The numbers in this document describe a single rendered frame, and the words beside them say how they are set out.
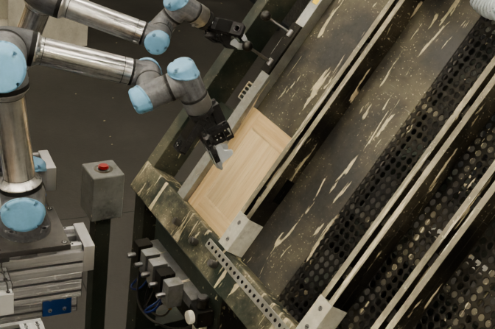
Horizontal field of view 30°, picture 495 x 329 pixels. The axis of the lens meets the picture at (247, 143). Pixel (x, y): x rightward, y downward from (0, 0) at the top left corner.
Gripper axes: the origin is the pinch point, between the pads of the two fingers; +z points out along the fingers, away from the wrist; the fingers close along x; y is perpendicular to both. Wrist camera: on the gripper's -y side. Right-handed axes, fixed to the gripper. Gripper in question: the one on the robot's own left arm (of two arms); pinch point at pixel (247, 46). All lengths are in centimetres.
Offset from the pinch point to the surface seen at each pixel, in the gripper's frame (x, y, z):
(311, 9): -19.5, -13.6, 9.4
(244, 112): 20.9, -0.5, 9.5
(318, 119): 20.3, -39.7, 5.8
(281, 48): -3.4, -7.5, 8.4
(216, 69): 6.9, 22.2, 8.6
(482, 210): 37, -107, 6
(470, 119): 13, -94, 6
